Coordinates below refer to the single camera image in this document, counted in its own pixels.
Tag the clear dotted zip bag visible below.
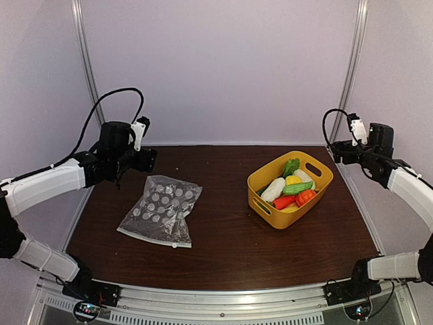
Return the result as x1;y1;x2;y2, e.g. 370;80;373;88
117;175;202;248

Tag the green toy bitter gourd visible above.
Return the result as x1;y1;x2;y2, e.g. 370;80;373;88
282;181;315;196

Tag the white toy radish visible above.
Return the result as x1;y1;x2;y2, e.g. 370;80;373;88
260;177;286;202

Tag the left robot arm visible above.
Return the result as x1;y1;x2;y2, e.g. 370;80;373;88
1;116;157;301

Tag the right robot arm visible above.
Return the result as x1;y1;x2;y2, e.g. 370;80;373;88
327;119;432;299

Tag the yellow plastic basket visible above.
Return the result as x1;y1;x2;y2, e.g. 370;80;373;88
247;151;334;230

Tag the green leafy toy vegetable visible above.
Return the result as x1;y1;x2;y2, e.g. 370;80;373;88
282;158;300;178

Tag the orange toy pumpkin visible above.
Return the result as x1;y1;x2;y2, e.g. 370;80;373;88
295;190;317;207

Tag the yellow toy pepper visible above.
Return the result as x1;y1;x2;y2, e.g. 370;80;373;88
285;175;302;186

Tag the yellow toy corn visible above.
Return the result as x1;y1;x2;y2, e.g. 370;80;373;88
280;206;299;213

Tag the red toy pepper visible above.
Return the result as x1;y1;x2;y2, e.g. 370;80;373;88
272;196;296;210

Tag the dark green toy cucumber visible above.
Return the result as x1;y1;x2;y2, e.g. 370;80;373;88
256;188;267;196

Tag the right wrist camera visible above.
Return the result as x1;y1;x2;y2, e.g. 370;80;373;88
347;113;367;146

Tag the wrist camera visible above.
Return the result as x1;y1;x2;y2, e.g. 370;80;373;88
131;116;150;152
347;113;367;146

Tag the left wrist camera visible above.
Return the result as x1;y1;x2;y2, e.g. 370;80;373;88
131;116;150;152

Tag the right aluminium corner post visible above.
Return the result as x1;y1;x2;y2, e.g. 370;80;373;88
331;0;369;143

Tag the aluminium corner post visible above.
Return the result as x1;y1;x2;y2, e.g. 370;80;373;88
331;0;369;143
71;0;99;104

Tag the right black camera cable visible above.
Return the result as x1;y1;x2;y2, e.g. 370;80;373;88
321;108;352;148

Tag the black camera cable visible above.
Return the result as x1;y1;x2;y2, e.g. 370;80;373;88
321;108;352;148
50;87;145;169

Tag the left black camera cable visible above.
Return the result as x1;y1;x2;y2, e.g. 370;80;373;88
50;87;145;169

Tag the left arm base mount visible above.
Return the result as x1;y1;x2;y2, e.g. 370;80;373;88
58;280;121;307

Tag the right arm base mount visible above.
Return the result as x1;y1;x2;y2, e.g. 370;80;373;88
323;280;382;306

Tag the aluminium front rail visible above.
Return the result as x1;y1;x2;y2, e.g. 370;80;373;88
33;274;420;325

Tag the left aluminium corner post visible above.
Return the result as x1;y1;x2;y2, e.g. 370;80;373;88
71;0;99;104

